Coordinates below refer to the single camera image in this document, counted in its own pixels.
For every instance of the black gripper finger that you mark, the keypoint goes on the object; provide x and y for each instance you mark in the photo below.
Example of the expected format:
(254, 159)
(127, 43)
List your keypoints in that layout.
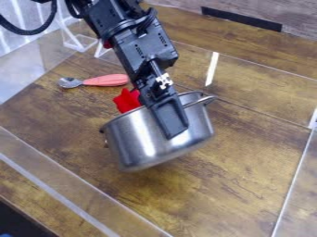
(160, 97)

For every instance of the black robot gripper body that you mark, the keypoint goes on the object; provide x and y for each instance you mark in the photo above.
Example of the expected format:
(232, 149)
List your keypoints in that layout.
(139, 40)

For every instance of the red star-shaped block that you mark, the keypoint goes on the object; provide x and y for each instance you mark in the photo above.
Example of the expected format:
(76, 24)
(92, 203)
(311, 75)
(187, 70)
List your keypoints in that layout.
(128, 100)

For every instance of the silver metal pot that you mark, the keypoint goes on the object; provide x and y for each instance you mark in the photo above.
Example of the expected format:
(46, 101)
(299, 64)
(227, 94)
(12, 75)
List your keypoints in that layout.
(137, 142)

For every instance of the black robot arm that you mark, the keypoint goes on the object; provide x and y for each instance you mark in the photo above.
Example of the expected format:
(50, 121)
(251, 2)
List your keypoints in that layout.
(93, 9)

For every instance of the small pink oval object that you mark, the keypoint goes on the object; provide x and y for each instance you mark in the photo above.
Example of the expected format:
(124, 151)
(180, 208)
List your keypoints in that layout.
(104, 81)

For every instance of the clear acrylic triangular bracket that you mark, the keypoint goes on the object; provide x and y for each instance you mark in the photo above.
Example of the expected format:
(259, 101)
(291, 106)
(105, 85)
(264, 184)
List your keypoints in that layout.
(101, 50)

